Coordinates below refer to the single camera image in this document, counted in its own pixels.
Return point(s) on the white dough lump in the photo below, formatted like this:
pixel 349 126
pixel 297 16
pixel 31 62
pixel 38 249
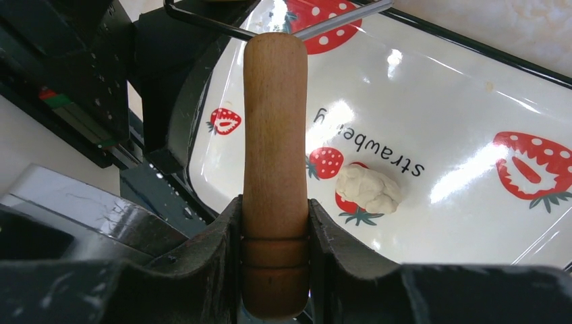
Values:
pixel 368 189

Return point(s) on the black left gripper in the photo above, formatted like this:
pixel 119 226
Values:
pixel 85 49

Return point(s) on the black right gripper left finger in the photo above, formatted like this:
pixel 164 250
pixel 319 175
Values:
pixel 197 282

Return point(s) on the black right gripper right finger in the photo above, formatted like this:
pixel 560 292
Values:
pixel 351 283

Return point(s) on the wooden dough roller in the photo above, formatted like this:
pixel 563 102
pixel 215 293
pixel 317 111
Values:
pixel 274 219

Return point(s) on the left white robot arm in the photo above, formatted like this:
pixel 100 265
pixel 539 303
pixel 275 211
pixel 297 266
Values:
pixel 96 218

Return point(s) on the strawberry print rectangular tray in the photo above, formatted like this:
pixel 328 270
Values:
pixel 478 141

